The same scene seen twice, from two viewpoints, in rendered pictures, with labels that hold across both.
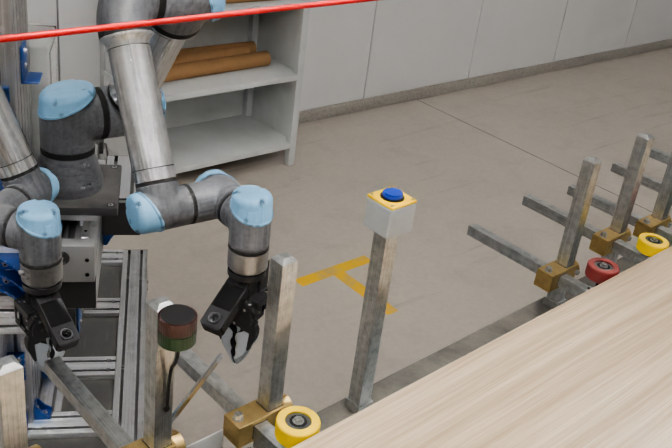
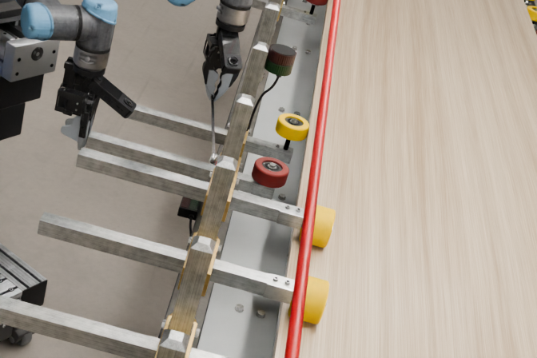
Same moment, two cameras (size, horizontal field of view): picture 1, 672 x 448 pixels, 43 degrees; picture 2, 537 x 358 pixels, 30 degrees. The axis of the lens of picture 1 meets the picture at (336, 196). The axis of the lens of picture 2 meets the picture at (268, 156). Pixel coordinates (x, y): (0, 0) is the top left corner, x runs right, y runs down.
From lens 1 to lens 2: 1.68 m
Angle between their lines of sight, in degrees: 41
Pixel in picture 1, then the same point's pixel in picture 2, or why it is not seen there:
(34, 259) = (105, 45)
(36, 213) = (109, 4)
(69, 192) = not seen: outside the picture
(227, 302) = (233, 49)
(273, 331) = not seen: hidden behind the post
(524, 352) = (342, 53)
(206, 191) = not seen: outside the picture
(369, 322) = not seen: hidden behind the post
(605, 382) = (393, 61)
